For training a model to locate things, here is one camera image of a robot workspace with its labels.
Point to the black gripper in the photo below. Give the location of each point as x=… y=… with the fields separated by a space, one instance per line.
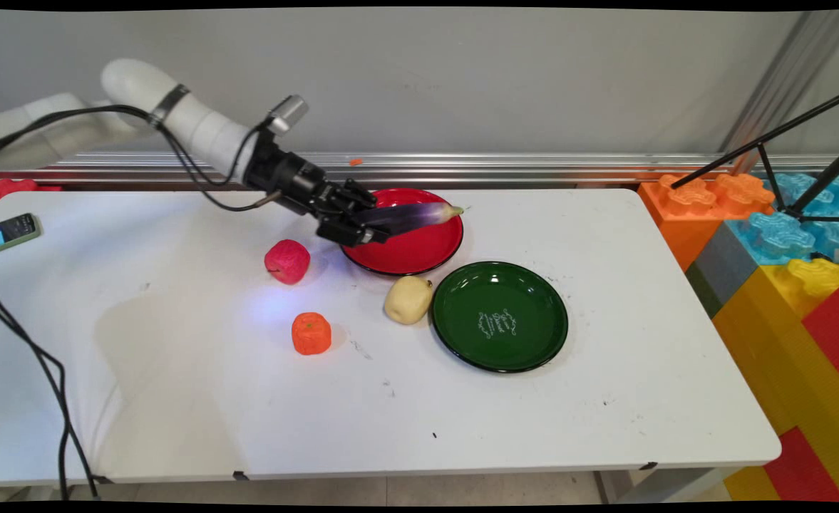
x=294 y=178

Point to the purple toy eggplant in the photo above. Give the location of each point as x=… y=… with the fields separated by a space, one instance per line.
x=419 y=214

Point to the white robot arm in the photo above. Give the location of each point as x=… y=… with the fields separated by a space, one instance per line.
x=198 y=125

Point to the red enamel plate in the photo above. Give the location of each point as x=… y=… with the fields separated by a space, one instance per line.
x=419 y=249

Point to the red toy apple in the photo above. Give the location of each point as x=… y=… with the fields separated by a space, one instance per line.
x=287 y=261

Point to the beige toy pear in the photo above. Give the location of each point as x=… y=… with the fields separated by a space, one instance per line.
x=408 y=301

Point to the orange toy fruit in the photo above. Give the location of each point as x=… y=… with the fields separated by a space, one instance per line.
x=311 y=333

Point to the green enamel plate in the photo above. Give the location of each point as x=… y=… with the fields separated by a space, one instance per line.
x=499 y=317

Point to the orange giant building block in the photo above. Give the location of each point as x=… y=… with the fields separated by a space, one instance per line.
x=683 y=214

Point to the green-cased smartphone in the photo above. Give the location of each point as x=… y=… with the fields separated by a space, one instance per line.
x=10 y=233

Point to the red plastic object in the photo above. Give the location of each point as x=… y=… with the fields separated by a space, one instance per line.
x=7 y=191

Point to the grey giant building block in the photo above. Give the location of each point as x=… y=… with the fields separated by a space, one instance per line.
x=718 y=274

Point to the black tripod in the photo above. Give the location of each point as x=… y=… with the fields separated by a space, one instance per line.
x=768 y=171

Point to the blue giant building block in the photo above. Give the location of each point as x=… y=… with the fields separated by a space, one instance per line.
x=775 y=239

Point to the yellow giant building block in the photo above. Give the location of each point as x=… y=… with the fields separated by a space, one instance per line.
x=775 y=342

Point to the red giant building block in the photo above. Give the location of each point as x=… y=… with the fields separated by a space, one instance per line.
x=836 y=335

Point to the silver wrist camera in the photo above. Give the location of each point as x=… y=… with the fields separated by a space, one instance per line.
x=289 y=112

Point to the aluminium rail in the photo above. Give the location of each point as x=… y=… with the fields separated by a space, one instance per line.
x=533 y=169

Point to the white table leg frame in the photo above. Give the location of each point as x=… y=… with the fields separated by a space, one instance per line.
x=647 y=484

